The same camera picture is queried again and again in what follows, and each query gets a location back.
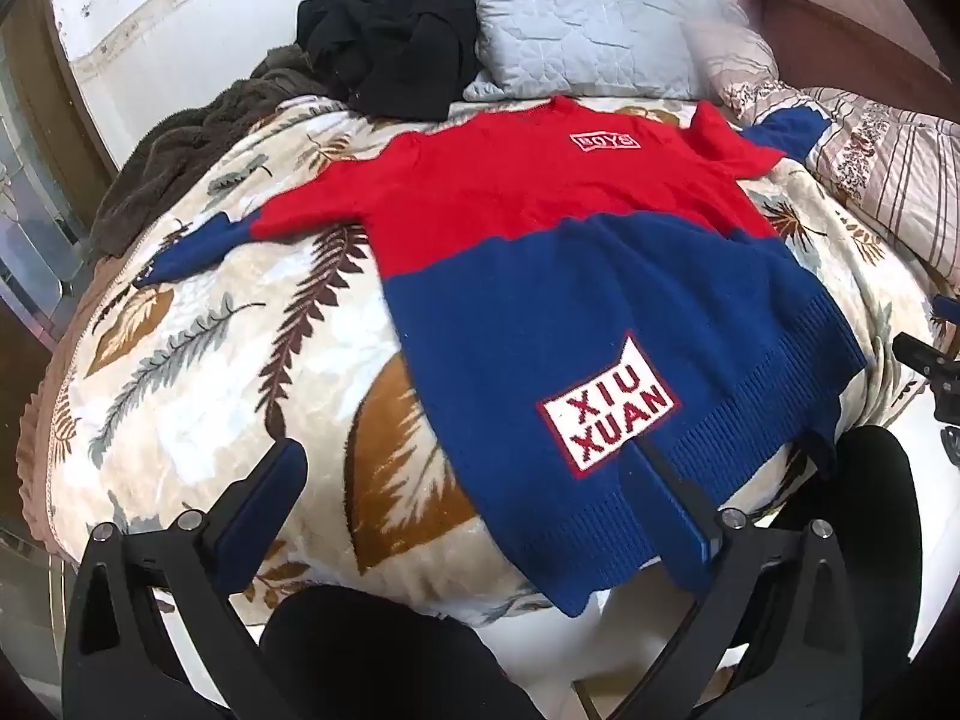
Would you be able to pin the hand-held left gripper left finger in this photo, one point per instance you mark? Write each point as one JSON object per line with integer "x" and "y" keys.
{"x": 276, "y": 481}

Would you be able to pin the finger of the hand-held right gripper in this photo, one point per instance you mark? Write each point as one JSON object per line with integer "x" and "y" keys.
{"x": 926, "y": 360}

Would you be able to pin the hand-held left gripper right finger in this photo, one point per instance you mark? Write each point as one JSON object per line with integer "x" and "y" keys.
{"x": 686, "y": 532}

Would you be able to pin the red and blue knit sweater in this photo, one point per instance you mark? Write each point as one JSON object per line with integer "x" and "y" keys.
{"x": 540, "y": 300}

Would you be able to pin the person's right leg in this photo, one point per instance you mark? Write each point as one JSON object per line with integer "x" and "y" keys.
{"x": 877, "y": 495}

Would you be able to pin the person's leg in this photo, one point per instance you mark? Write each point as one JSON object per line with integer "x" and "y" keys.
{"x": 390, "y": 660}
{"x": 877, "y": 495}

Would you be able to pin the leaf-printed cream blanket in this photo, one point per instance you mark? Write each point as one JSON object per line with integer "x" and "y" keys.
{"x": 225, "y": 360}

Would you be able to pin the person's left leg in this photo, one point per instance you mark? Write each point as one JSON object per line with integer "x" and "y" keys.
{"x": 390, "y": 660}

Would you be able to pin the striped floral pillow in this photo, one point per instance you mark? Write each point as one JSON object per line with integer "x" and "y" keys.
{"x": 885, "y": 142}

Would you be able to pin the brown fuzzy blanket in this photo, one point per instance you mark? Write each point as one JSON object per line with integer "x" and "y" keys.
{"x": 172, "y": 150}

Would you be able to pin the brown upholstered headboard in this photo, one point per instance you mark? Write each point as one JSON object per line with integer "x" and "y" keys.
{"x": 847, "y": 7}

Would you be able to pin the wooden glass door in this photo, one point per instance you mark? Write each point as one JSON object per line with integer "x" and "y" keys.
{"x": 37, "y": 187}

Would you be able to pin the black garment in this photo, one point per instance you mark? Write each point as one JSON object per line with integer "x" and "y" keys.
{"x": 390, "y": 22}

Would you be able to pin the light blue quilted pillow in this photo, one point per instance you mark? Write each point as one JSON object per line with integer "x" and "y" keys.
{"x": 570, "y": 22}

